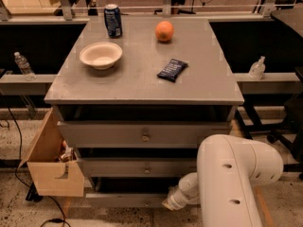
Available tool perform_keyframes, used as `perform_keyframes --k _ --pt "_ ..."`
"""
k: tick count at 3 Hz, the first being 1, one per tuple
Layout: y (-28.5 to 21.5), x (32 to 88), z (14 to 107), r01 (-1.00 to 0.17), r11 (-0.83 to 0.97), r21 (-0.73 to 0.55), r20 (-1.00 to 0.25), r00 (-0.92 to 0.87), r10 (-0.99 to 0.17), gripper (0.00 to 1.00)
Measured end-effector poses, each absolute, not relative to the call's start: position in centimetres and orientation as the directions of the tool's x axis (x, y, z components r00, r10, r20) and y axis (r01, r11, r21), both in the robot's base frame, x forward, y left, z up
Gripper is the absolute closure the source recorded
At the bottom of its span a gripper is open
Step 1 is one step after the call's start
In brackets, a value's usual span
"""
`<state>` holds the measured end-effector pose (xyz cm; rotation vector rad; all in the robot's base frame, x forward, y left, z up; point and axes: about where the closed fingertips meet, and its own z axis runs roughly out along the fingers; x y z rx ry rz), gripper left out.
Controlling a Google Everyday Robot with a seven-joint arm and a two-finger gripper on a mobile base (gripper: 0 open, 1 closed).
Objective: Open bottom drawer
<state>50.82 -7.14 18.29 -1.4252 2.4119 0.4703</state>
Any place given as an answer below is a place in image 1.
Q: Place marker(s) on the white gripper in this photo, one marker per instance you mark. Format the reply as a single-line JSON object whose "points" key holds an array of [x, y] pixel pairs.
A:
{"points": [[177, 199]]}

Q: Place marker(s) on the grey bottom drawer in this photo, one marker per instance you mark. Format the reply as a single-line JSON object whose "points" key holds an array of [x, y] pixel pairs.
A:
{"points": [[130, 192]]}

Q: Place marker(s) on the grey drawer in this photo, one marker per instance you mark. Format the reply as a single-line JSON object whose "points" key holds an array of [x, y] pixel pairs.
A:
{"points": [[130, 192], [135, 135], [136, 167]]}

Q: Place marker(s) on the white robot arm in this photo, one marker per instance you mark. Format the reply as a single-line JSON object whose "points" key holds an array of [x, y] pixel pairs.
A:
{"points": [[228, 167]]}

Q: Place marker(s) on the grey middle drawer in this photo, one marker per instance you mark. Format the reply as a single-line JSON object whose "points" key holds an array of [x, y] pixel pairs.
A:
{"points": [[136, 167]]}

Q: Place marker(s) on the grey top drawer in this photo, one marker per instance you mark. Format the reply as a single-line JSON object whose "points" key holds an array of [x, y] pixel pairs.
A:
{"points": [[135, 135]]}

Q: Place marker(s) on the grey drawer cabinet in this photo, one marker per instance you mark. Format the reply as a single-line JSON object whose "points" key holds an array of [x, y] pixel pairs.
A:
{"points": [[205, 92]]}

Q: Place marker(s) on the items inside cardboard box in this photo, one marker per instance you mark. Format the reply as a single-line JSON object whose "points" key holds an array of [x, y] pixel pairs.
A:
{"points": [[66, 153]]}

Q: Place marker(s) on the cardboard box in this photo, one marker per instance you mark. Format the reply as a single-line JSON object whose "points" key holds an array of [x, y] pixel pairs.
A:
{"points": [[52, 176]]}

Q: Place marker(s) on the dark blue snack bag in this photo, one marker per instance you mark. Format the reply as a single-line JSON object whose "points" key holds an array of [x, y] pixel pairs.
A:
{"points": [[172, 70]]}

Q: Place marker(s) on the black office chair base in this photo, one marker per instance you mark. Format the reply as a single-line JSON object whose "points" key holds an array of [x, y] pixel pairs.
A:
{"points": [[289, 132]]}

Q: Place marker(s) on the clear sanitizer pump bottle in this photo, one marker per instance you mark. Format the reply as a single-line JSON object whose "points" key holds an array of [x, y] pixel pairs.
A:
{"points": [[257, 69]]}

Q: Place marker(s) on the white paper bowl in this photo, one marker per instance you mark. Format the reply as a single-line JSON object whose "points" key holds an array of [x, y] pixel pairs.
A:
{"points": [[101, 56]]}

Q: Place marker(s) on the orange fruit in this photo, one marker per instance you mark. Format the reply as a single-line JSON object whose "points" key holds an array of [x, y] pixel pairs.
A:
{"points": [[164, 31]]}

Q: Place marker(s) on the clear water bottle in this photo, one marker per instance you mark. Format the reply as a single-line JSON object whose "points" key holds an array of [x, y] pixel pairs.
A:
{"points": [[24, 66]]}

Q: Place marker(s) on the blue soda can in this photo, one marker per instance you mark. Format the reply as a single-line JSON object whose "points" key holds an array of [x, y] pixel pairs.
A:
{"points": [[112, 20]]}

